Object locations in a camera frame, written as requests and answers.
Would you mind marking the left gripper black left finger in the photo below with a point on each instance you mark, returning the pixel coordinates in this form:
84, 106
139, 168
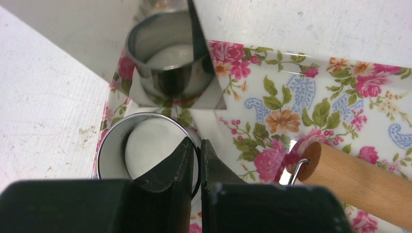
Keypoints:
157, 202

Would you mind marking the metal spatula wooden handle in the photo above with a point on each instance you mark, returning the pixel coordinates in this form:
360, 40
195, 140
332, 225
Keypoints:
157, 47

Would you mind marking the white dough piece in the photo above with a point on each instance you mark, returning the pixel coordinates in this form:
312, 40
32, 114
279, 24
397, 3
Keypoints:
149, 143

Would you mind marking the floral pattern tray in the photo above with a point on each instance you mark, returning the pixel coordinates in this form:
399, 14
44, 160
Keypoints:
277, 103

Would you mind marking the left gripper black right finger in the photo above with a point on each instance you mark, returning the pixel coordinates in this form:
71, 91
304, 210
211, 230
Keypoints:
231, 205

